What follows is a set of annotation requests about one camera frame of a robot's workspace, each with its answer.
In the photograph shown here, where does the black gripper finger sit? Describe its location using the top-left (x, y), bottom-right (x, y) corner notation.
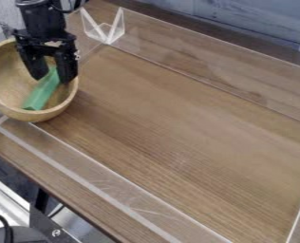
top-left (53, 50), bottom-right (78, 84)
top-left (16, 45), bottom-right (48, 80)

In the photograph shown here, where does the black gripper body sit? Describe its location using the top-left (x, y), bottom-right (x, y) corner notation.
top-left (12, 0), bottom-right (76, 61)

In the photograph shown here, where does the brown wooden bowl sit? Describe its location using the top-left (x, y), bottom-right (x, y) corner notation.
top-left (0, 38), bottom-right (79, 122)

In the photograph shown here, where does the green rectangular block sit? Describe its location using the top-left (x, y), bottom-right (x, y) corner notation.
top-left (21, 66), bottom-right (60, 111)

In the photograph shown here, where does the black metal table leg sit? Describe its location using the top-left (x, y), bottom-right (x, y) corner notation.
top-left (35, 189), bottom-right (49, 214)

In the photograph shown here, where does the dark grey round base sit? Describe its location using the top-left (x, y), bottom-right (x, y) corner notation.
top-left (0, 226), bottom-right (51, 243)

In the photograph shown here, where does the clear acrylic corner bracket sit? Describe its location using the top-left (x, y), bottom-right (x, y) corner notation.
top-left (80, 8), bottom-right (124, 45)

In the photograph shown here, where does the clear acrylic front wall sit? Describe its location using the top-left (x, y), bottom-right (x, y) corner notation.
top-left (0, 114), bottom-right (231, 243)

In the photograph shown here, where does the clear acrylic wall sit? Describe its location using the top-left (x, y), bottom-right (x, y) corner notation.
top-left (107, 7), bottom-right (300, 121)
top-left (0, 114), bottom-right (231, 243)

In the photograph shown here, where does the clear acrylic rear wall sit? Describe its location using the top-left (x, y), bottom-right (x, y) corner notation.
top-left (107, 7), bottom-right (300, 121)

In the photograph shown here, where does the grey metal bracket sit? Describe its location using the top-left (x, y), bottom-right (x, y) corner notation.
top-left (29, 207), bottom-right (83, 243)

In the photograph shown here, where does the black cable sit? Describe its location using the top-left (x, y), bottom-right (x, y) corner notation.
top-left (0, 212), bottom-right (15, 243)

